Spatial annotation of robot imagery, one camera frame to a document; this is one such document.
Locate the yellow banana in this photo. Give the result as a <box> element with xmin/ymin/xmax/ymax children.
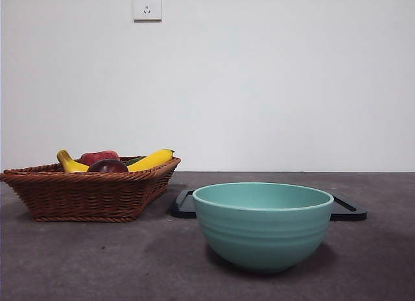
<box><xmin>56</xmin><ymin>148</ymin><xmax>176</xmax><ymax>173</ymax></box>

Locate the dark purple plum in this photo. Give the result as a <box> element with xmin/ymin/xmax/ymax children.
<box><xmin>86</xmin><ymin>158</ymin><xmax>130</xmax><ymax>174</ymax></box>

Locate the brown wicker basket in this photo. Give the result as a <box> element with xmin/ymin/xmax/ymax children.
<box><xmin>0</xmin><ymin>156</ymin><xmax>182</xmax><ymax>223</ymax></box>

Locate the teal ribbed bowl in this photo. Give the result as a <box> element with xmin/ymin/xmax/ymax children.
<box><xmin>192</xmin><ymin>182</ymin><xmax>335</xmax><ymax>274</ymax></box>

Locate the red apple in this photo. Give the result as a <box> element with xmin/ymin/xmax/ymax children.
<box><xmin>80</xmin><ymin>150</ymin><xmax>120</xmax><ymax>165</ymax></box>

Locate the white wall socket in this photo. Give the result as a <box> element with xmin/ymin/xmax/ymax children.
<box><xmin>133</xmin><ymin>0</ymin><xmax>163</xmax><ymax>23</ymax></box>

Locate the dark green rectangular tray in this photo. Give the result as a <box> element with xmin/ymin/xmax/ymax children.
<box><xmin>171</xmin><ymin>189</ymin><xmax>368</xmax><ymax>222</ymax></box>

